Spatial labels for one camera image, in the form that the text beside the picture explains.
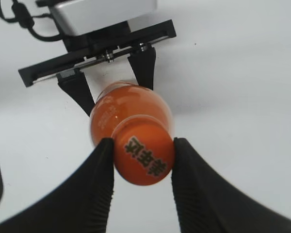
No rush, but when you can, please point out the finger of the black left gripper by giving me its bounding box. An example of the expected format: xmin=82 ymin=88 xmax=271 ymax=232
xmin=128 ymin=47 xmax=156 ymax=90
xmin=56 ymin=69 xmax=95 ymax=116

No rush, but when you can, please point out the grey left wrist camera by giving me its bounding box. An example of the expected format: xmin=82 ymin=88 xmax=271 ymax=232
xmin=36 ymin=0 xmax=158 ymax=36

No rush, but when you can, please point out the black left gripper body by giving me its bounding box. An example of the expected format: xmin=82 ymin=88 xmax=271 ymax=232
xmin=18 ymin=20 xmax=177 ymax=87

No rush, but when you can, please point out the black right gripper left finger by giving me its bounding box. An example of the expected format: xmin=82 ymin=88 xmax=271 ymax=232
xmin=0 ymin=138 xmax=114 ymax=233

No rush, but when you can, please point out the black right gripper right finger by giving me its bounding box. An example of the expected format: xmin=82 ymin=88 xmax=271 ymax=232
xmin=171 ymin=138 xmax=291 ymax=233

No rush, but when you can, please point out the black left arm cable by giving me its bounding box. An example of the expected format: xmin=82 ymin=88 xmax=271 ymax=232
xmin=0 ymin=0 xmax=64 ymax=42

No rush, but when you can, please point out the orange soda bottle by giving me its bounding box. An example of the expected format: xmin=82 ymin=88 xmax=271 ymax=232
xmin=90 ymin=82 xmax=174 ymax=146

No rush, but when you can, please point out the orange bottle cap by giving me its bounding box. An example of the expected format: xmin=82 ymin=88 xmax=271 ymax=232
xmin=112 ymin=115 xmax=175 ymax=186

